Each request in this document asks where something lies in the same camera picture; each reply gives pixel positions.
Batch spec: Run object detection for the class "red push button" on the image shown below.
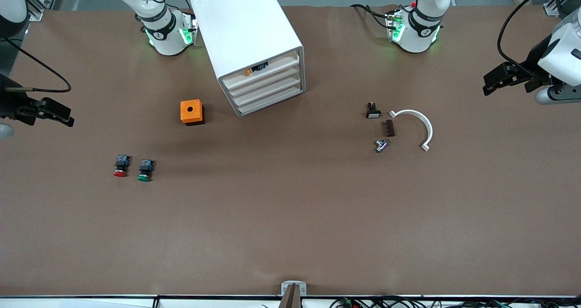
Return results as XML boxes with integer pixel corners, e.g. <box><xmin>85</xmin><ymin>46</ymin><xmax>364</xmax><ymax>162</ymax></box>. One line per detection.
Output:
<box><xmin>113</xmin><ymin>155</ymin><xmax>131</xmax><ymax>178</ymax></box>

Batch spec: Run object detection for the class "green push button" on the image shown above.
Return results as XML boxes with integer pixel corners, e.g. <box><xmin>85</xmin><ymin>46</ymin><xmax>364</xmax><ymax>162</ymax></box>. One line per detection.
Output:
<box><xmin>137</xmin><ymin>159</ymin><xmax>155</xmax><ymax>182</ymax></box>

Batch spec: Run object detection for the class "white drawer cabinet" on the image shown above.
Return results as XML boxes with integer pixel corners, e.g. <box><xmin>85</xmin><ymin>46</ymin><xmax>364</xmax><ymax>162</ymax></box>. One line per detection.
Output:
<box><xmin>190</xmin><ymin>0</ymin><xmax>307</xmax><ymax>118</ymax></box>

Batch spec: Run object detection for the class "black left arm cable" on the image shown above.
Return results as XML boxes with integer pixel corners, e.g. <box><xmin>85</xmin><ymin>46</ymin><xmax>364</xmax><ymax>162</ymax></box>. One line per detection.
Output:
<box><xmin>497</xmin><ymin>0</ymin><xmax>568</xmax><ymax>70</ymax></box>

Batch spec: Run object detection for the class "white curved plastic bracket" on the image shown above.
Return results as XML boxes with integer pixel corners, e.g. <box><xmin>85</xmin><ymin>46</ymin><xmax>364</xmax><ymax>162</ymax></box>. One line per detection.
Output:
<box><xmin>389</xmin><ymin>109</ymin><xmax>434</xmax><ymax>152</ymax></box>

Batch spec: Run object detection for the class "orange button enclosure box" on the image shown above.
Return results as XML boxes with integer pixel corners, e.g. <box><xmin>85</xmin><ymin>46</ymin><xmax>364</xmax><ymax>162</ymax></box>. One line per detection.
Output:
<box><xmin>180</xmin><ymin>99</ymin><xmax>205</xmax><ymax>126</ymax></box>

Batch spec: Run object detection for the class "bundle of cables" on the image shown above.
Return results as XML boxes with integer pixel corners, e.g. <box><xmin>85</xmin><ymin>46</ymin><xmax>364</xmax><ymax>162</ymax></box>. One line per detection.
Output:
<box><xmin>329</xmin><ymin>297</ymin><xmax>581</xmax><ymax>308</ymax></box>

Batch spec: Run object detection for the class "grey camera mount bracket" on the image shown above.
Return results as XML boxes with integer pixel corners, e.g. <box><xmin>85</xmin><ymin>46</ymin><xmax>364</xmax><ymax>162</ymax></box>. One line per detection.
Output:
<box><xmin>279</xmin><ymin>281</ymin><xmax>307</xmax><ymax>308</ymax></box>

